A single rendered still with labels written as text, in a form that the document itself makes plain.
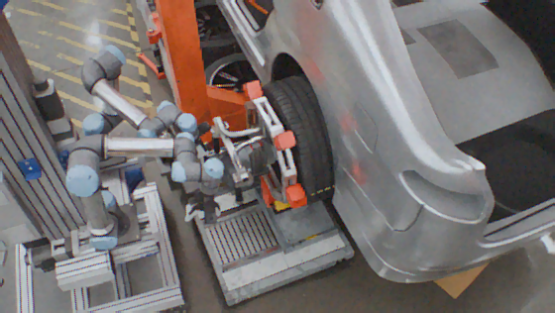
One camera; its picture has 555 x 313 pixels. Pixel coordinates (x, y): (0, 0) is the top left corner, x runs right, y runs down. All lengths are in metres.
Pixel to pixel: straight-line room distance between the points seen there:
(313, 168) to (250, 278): 0.98
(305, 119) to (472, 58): 1.13
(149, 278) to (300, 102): 1.37
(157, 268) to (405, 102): 1.87
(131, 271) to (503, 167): 2.14
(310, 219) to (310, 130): 0.91
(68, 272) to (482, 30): 2.66
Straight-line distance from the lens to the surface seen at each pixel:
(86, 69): 2.37
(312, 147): 2.36
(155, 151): 2.04
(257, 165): 2.38
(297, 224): 3.11
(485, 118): 2.90
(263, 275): 3.11
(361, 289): 3.19
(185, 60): 2.69
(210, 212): 2.09
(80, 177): 1.93
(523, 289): 3.47
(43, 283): 3.26
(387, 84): 1.79
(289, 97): 2.43
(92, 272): 2.56
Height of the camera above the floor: 2.87
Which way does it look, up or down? 51 degrees down
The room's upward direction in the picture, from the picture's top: 1 degrees counter-clockwise
